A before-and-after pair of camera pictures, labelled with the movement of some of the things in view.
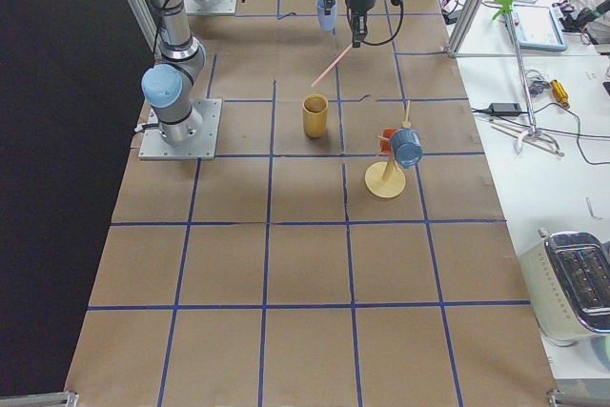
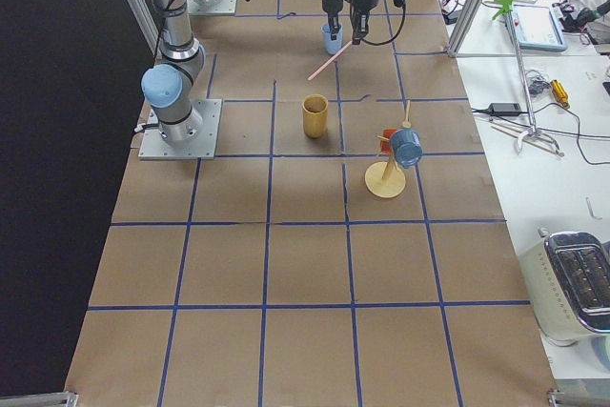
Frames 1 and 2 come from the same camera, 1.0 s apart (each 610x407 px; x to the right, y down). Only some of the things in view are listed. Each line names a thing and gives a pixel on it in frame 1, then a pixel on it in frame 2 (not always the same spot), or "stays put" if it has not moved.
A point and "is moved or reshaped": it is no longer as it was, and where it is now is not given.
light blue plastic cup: [327, 21] is moved or reshaped
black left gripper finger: [329, 3] -> [335, 27]
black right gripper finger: [363, 26] stays put
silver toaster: [565, 275] stays put
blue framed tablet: [537, 28] stays put
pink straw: [332, 65] is moved or reshaped
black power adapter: [504, 109] stays put
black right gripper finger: [355, 29] stays put
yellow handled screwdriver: [560, 92] stays put
